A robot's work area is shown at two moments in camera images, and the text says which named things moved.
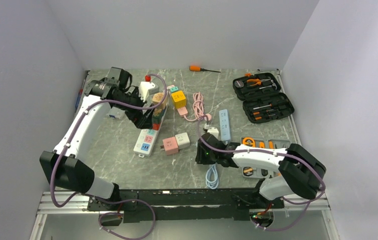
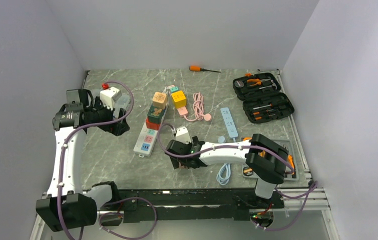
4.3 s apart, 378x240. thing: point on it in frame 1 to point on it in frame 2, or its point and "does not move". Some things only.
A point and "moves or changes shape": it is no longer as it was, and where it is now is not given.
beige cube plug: x=157 y=98 does not move
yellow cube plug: x=179 y=99 does not move
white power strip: x=147 y=138 does not move
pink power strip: x=182 y=110 does not move
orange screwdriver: x=198 y=68 does not move
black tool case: x=262 y=100 does not move
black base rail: x=148 y=205 does not move
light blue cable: x=215 y=184 to x=223 y=175
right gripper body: x=205 y=157 to x=175 y=162
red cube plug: x=156 y=126 does not move
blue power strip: x=224 y=125 moves or changes shape
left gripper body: x=136 y=115 to x=100 y=112
